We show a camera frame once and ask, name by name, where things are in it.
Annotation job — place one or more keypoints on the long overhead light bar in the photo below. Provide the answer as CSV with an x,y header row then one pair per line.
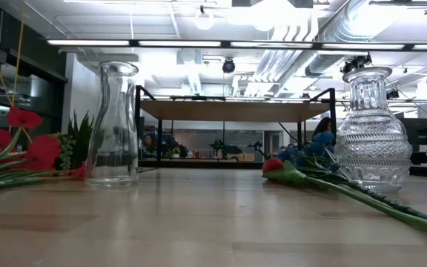
x,y
184,43

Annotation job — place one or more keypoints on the black ceiling spotlight cluster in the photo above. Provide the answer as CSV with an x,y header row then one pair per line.
x,y
354,63

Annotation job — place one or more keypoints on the black background robot arm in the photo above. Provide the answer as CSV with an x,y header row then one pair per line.
x,y
222,148
258,145

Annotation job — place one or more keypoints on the black background monitor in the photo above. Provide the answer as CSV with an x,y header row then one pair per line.
x,y
424,133

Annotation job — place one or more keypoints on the silver ceiling air duct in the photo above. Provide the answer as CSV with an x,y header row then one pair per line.
x,y
347,26

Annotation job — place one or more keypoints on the black round overhead camera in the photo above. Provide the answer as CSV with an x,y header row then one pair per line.
x,y
228,66

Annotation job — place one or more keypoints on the person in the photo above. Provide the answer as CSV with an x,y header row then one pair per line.
x,y
322,124

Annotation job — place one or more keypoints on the blue artificial flower bunch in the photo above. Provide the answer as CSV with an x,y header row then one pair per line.
x,y
324,139

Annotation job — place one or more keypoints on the cut crystal glass vase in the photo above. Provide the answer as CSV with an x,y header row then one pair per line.
x,y
373,148

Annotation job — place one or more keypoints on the smooth clear glass vase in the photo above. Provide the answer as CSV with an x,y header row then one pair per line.
x,y
111,111

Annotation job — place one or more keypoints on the black ceiling track rail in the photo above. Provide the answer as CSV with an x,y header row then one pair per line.
x,y
402,2

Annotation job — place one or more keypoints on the wooden shelf with black frame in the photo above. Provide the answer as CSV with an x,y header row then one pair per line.
x,y
235,111

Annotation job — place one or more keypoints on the cardboard box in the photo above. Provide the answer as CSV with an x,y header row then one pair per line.
x,y
245,157

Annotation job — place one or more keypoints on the black aluminium rig frame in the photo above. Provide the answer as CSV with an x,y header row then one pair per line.
x,y
198,164

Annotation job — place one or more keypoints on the round white ceiling lamp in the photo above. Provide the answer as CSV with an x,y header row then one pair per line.
x,y
204,20

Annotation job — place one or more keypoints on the red artificial flower bunch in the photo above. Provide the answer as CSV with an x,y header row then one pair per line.
x,y
43,152

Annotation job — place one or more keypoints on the green artificial succulent plant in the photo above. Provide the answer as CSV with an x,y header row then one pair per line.
x,y
83,141

